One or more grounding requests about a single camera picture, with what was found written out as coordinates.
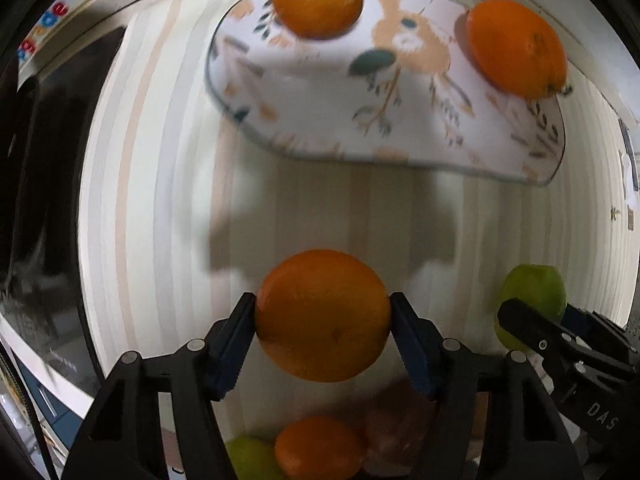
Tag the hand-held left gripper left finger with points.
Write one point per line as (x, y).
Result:
(230, 355)

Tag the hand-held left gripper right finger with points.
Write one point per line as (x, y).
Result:
(412, 350)

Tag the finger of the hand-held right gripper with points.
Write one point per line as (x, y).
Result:
(575, 317)
(525, 327)

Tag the green apple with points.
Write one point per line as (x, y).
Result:
(535, 287)
(250, 460)

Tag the orange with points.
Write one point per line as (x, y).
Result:
(317, 0)
(320, 450)
(322, 315)
(517, 47)

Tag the white floral print plate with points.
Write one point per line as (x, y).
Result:
(325, 85)

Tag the white paper sheet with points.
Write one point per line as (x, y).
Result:
(629, 170)

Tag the black glass stove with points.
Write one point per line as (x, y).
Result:
(50, 185)

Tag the colourful wall sticker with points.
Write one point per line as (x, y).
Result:
(50, 15)

